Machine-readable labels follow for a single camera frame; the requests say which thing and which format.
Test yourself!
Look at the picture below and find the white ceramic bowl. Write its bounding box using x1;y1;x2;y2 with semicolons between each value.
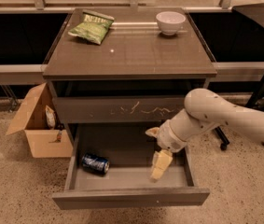
156;11;186;35

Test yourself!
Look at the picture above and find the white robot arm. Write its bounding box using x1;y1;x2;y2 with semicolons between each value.
146;89;264;182

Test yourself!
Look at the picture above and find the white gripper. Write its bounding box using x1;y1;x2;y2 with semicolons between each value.
146;120;187;181

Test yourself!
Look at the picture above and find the open cardboard box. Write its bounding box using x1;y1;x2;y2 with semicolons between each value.
7;83;73;158

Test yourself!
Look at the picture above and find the green chips bag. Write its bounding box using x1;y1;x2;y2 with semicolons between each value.
68;9;115;45

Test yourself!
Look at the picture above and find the white bag in box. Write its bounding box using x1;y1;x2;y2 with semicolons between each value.
45;105;56;129

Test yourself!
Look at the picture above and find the metal window railing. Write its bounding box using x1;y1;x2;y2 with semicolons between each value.
0;0;264;86

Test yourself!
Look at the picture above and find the blue pepsi can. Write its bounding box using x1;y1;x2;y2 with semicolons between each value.
81;153;109;174

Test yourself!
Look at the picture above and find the closed scratched top drawer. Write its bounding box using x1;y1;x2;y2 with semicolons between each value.
52;96;184;123

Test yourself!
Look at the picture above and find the grey drawer cabinet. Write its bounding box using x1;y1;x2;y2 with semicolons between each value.
41;7;218;211

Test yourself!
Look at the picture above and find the open grey middle drawer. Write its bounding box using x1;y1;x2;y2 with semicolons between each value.
53;123;210;209

